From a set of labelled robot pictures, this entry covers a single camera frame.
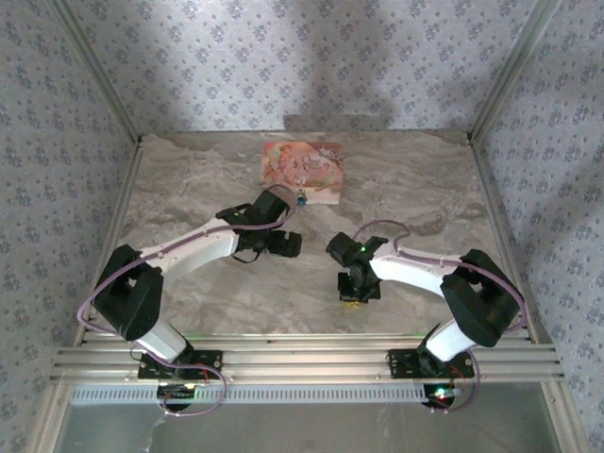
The small blue padlock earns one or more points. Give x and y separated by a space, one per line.
301 199

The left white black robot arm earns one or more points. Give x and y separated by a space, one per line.
189 250

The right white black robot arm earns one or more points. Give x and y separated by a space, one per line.
415 276

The thin aluminium rail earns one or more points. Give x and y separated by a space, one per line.
302 337

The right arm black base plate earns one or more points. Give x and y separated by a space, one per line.
401 363

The wide aluminium rail beam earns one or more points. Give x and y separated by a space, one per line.
302 363

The aluminium table edge rail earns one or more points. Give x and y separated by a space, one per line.
120 222
495 222

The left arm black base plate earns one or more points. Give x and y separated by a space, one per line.
207 361

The aluminium corner post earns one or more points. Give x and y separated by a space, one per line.
514 66
101 75

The aluminium frame leg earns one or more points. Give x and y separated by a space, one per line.
561 420
52 420

